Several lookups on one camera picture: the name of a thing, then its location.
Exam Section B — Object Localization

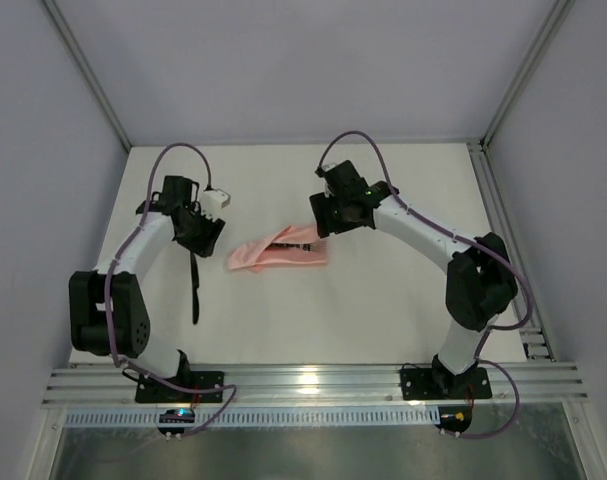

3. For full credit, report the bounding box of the black handled knife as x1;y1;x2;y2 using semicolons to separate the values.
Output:
190;253;200;325

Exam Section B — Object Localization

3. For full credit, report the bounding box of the pink cloth napkin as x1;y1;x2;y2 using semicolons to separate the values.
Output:
226;224;328;273

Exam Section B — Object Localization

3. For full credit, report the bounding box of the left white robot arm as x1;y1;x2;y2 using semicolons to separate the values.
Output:
68;175;231;393

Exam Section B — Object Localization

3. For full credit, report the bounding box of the left small controller board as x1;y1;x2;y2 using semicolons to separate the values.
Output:
156;407;195;441

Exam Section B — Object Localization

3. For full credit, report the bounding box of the small controller board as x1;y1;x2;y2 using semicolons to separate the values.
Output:
436;405;473;438
156;407;195;441

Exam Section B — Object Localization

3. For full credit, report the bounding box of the right small controller board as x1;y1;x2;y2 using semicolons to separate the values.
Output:
436;405;473;438

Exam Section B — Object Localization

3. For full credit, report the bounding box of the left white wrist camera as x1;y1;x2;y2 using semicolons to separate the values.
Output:
199;189;231;218

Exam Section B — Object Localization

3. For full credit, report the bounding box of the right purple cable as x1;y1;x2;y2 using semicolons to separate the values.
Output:
317;130;534;441

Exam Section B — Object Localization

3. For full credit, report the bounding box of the purple cable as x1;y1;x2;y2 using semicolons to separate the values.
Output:
104;143;237;437
317;130;534;441

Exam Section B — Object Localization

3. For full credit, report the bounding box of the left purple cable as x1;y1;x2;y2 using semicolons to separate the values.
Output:
104;143;237;437

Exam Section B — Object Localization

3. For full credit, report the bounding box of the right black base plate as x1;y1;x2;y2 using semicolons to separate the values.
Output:
398;357;493;400

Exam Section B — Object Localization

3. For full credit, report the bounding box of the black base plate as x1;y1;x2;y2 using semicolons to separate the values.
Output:
398;357;493;400
122;369;225;404

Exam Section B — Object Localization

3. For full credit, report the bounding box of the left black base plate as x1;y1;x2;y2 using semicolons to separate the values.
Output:
122;369;225;404

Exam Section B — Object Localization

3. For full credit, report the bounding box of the left corner aluminium post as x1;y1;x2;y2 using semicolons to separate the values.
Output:
38;0;133;153

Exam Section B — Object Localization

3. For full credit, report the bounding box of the corner aluminium post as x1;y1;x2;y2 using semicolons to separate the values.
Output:
480;0;576;149
38;0;133;153

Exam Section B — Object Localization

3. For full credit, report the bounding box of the slotted cable duct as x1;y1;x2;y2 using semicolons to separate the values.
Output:
64;404;438;428

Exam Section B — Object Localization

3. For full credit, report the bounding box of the front aluminium rail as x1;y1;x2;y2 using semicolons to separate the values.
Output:
41;362;589;408

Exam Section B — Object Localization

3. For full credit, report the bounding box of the aluminium rail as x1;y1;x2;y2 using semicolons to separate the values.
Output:
41;362;589;408
465;141;556;362

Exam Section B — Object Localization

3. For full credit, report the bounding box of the right side aluminium rail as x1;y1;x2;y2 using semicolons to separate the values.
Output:
465;141;556;362

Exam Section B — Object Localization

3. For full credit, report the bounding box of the right corner aluminium post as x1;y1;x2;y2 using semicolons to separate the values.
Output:
480;0;576;149

